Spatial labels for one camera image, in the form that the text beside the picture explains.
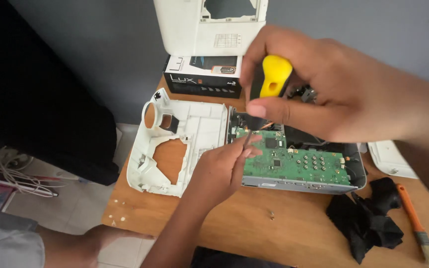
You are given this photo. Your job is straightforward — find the person's left hand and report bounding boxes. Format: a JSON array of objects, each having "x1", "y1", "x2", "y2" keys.
[{"x1": 185, "y1": 135, "x2": 264, "y2": 202}]

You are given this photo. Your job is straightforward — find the person's right hand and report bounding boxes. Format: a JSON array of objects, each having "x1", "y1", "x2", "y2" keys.
[{"x1": 240, "y1": 25, "x2": 414, "y2": 144}]

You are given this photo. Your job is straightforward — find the yellow black screwdriver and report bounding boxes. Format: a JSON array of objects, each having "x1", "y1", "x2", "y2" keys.
[{"x1": 244, "y1": 55, "x2": 294, "y2": 151}]

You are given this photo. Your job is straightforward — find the black projector lens part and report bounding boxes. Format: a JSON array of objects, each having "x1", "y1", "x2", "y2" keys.
[{"x1": 287, "y1": 85, "x2": 317, "y2": 104}]

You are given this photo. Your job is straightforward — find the white projector top cover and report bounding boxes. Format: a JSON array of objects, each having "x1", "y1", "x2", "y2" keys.
[{"x1": 127, "y1": 88, "x2": 229, "y2": 198}]

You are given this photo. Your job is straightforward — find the grey projector base housing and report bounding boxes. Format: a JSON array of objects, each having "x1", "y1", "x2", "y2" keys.
[{"x1": 226, "y1": 106, "x2": 368, "y2": 195}]

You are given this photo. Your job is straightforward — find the green circuit board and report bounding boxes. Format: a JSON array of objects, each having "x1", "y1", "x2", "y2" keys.
[{"x1": 235, "y1": 128, "x2": 351, "y2": 187}]

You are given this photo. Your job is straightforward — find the white plastic panel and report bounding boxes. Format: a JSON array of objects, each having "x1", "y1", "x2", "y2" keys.
[{"x1": 367, "y1": 140, "x2": 418, "y2": 180}]

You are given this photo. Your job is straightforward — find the black white cardboard box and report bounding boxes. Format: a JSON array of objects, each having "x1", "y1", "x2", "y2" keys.
[{"x1": 162, "y1": 55, "x2": 243, "y2": 99}]

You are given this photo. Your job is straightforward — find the scattered white plastic bits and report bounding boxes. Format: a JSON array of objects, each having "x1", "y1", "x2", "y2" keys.
[{"x1": 108, "y1": 199, "x2": 127, "y2": 228}]

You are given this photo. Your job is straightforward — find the black cloth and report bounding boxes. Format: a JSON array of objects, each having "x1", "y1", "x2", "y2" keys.
[{"x1": 325, "y1": 177, "x2": 405, "y2": 265}]

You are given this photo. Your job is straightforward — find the white projector shell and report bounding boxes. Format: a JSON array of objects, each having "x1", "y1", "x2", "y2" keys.
[{"x1": 153, "y1": 0, "x2": 269, "y2": 57}]

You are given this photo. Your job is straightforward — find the person's leg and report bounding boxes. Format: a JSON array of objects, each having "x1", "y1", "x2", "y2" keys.
[{"x1": 36, "y1": 223, "x2": 155, "y2": 268}]

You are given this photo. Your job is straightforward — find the large black furniture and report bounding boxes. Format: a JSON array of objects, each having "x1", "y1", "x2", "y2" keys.
[{"x1": 0, "y1": 0, "x2": 120, "y2": 187}]

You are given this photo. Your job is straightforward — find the person's grey shorts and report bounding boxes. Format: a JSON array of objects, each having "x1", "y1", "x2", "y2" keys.
[{"x1": 0, "y1": 206, "x2": 45, "y2": 268}]

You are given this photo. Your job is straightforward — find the orange handled paintbrush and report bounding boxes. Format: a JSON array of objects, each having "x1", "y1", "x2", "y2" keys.
[{"x1": 396, "y1": 183, "x2": 429, "y2": 268}]

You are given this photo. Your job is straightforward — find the bundle of white cables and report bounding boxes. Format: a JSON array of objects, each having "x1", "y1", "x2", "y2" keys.
[{"x1": 0, "y1": 145, "x2": 68, "y2": 198}]

